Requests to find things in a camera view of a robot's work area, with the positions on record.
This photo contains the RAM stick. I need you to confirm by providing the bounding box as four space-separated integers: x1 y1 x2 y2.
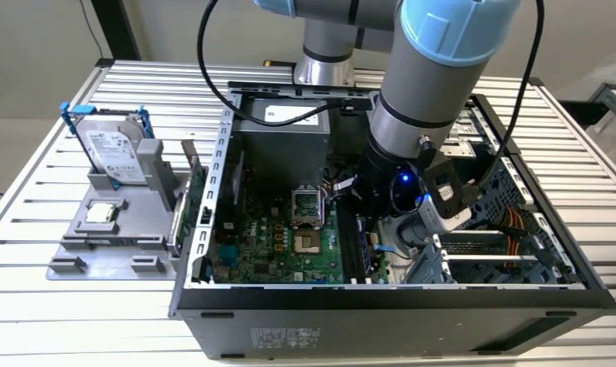
357 216 377 271
63 235 167 245

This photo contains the metal socket cover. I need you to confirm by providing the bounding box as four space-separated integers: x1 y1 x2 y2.
291 185 323 227

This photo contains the CPU socket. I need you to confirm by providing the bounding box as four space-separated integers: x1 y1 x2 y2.
294 228 323 255

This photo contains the silver drive cage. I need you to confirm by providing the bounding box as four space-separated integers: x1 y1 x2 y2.
438 95 498 169

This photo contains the grey power supply unit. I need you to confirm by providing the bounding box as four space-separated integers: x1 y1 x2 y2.
234 97 333 189

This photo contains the metal disk bay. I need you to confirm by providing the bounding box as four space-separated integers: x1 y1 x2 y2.
406 229 542 284

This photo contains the green motherboard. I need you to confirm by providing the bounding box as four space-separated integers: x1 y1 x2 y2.
209 190 394 286

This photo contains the black open PC case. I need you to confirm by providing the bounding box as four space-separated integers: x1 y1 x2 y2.
167 80 616 360

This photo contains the green graphics card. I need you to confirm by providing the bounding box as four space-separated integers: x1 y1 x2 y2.
167 137 211 258

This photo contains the grey parts rack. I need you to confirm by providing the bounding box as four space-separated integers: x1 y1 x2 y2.
46 137 187 281

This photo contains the hard disk in blue carrier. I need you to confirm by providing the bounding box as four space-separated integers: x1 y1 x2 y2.
61 101 157 190

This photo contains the silver CPU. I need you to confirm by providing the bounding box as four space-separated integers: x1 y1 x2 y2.
86 201 119 222

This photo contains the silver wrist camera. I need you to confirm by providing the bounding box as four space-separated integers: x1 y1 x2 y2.
415 185 474 233

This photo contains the orange wire bundle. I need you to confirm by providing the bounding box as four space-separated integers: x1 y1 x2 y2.
494 207 529 265

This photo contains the metal frame table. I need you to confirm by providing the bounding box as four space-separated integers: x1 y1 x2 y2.
586 82 616 133

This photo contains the black upright post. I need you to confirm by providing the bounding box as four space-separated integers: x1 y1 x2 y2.
91 0 142 62

